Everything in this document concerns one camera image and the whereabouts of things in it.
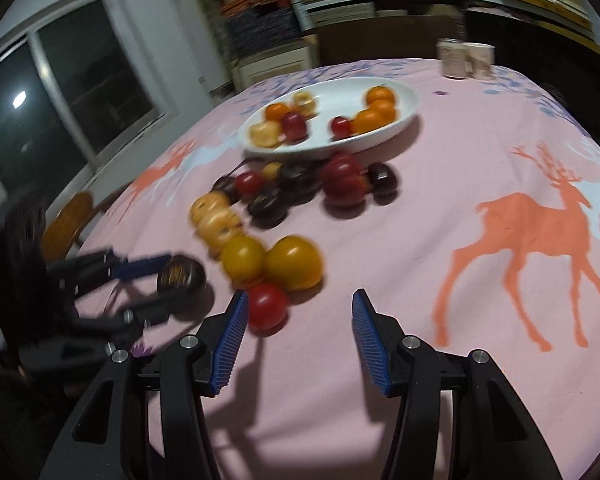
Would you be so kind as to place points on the large orange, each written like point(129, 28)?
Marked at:
point(367, 121)

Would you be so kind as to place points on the small yellow plum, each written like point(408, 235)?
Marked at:
point(271, 170)

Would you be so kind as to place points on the carved wooden chair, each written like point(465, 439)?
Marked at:
point(65, 227)

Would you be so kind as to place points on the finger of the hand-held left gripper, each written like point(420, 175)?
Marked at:
point(145, 310)
point(140, 267)

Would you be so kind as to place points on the white plate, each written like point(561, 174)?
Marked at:
point(340, 97)

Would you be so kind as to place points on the large red plum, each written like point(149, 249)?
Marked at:
point(294, 126)

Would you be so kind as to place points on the yellow round pear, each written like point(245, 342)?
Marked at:
point(207, 207)
point(265, 134)
point(305, 101)
point(220, 230)

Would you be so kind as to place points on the white framed glass window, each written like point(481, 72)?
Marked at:
point(80, 85)

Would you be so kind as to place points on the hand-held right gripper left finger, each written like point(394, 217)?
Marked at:
point(227, 345)

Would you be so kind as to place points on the orange with green stem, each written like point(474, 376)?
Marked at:
point(380, 94)

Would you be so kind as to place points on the pink drink can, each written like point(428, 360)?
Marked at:
point(452, 57)

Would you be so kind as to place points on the beige framed panel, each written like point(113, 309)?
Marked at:
point(275, 67)

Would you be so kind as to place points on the black glossy panel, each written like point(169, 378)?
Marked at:
point(530, 40)

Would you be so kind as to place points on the small red plum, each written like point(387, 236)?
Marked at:
point(347, 190)
point(340, 126)
point(340, 166)
point(250, 182)
point(267, 307)

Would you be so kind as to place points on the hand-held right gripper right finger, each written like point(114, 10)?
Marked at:
point(372, 350)

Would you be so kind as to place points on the dark purple mangosteen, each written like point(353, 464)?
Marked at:
point(224, 184)
point(182, 272)
point(267, 210)
point(297, 180)

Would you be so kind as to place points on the paper cup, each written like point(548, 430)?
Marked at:
point(480, 60)

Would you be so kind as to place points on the tall pile of gift boxes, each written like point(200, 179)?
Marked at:
point(260, 30)

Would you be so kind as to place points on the pink deer print tablecloth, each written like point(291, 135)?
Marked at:
point(405, 210)

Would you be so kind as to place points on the dark brown board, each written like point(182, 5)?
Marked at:
point(380, 40)

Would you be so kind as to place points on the dark red plum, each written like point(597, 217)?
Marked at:
point(382, 180)

